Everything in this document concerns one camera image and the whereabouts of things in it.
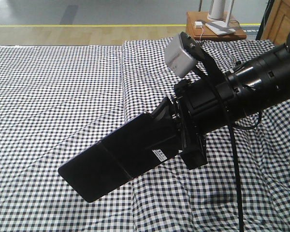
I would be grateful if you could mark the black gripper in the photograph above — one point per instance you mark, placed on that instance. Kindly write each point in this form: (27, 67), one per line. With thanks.
(200, 112)

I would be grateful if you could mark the black foldable smartphone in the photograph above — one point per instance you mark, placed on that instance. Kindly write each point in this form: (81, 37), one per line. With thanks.
(128, 152)

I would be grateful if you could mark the checkered bed sheet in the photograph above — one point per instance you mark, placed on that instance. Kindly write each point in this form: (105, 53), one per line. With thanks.
(56, 101)

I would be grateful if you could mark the checkered folded quilt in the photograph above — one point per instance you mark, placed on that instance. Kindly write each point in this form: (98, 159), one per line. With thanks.
(171, 198)

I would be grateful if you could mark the white charger adapter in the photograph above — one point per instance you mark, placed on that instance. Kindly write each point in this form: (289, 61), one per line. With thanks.
(198, 24)

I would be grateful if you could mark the wooden nightstand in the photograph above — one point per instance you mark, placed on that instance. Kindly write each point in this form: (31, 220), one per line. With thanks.
(205, 33)

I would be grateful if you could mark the white cylindrical speaker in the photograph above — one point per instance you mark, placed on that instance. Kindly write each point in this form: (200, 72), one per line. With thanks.
(216, 10)

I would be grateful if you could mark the wooden headboard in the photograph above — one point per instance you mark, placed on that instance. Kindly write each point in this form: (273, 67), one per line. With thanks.
(277, 26)

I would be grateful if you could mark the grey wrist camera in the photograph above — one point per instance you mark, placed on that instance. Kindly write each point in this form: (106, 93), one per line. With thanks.
(177, 58)

